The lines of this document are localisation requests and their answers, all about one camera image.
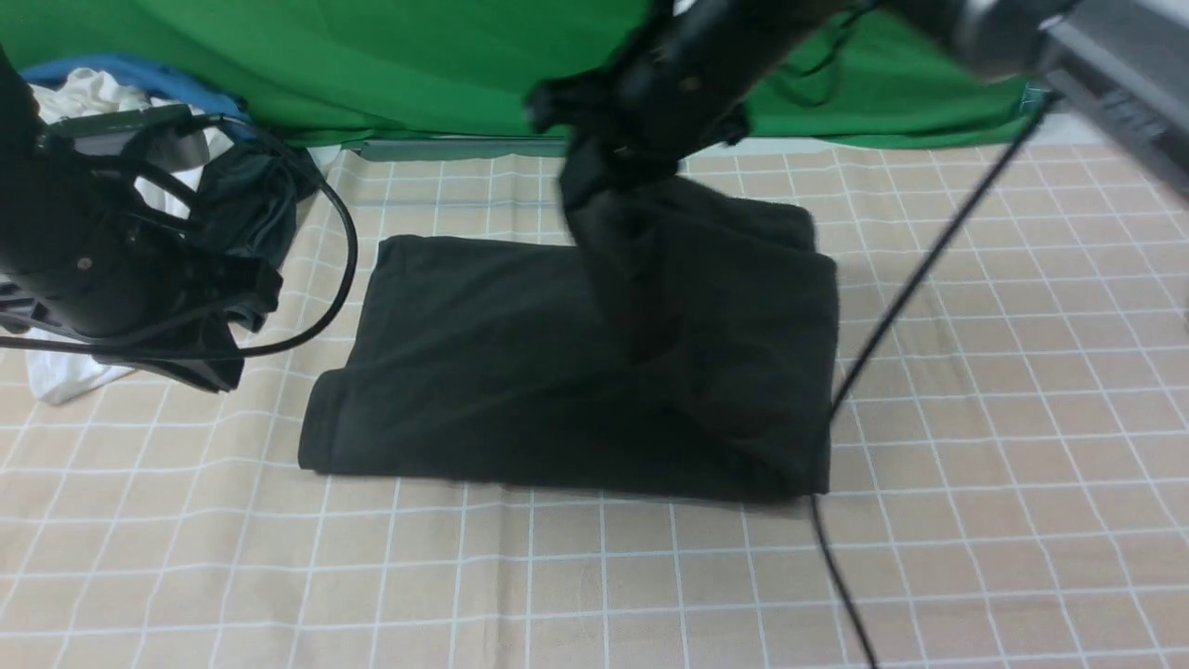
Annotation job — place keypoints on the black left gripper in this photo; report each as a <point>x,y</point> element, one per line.
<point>85,258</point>

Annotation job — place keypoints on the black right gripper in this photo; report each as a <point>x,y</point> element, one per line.
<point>657,99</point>

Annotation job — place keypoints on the dark gray long-sleeved shirt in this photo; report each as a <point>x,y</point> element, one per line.
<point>683,348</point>

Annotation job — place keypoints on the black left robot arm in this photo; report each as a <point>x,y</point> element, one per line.
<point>21,121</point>

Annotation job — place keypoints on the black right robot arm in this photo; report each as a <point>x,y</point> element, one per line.
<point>1121,64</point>

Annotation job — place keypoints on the white crumpled shirt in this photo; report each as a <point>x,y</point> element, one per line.
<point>57,379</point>

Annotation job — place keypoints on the dark teal crumpled garment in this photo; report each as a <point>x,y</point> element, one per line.
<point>248,200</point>

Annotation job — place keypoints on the blue crumpled garment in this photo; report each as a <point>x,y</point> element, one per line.
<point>139,74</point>

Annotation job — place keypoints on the green metal bar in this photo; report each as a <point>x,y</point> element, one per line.
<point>381,151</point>

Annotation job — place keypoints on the green backdrop cloth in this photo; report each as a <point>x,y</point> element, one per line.
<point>325,72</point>

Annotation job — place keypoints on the metal binder clip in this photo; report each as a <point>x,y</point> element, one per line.
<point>1033,96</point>

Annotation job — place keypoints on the beige checkered tablecloth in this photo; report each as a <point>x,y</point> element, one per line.
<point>1008,483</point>

